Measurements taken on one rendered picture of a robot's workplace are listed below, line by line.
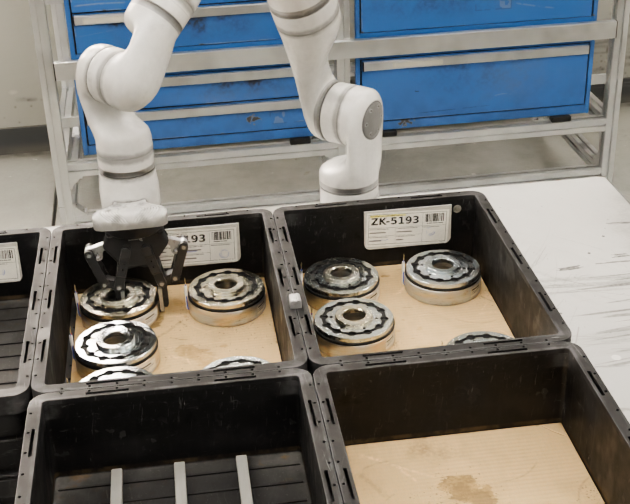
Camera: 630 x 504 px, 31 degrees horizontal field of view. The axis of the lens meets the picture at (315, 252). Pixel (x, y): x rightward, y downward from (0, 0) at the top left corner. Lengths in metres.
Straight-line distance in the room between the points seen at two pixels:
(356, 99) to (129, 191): 0.42
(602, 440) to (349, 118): 0.68
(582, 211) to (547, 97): 1.46
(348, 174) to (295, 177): 2.20
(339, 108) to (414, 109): 1.75
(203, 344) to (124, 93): 0.34
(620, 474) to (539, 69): 2.42
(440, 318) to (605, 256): 0.52
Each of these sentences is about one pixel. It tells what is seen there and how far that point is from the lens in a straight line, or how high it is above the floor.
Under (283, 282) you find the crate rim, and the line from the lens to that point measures 1.41.
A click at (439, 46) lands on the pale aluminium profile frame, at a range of 3.36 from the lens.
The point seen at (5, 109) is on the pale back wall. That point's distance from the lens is 4.28.
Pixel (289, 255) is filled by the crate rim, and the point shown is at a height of 0.93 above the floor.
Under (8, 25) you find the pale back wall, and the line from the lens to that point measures 4.18.
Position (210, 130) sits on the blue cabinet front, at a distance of 3.38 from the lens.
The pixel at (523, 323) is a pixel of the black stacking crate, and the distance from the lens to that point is 1.46.
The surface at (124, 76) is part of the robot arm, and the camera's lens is 1.37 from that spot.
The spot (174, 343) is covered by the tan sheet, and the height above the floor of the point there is 0.83.
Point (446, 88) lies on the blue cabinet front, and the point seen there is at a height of 0.44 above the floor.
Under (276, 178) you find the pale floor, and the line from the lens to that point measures 3.93.
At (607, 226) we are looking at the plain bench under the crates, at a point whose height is 0.70.
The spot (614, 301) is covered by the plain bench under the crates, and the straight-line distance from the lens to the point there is 1.86.
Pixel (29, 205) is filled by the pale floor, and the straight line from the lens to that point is 3.90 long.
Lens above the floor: 1.63
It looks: 28 degrees down
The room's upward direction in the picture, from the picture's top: 2 degrees counter-clockwise
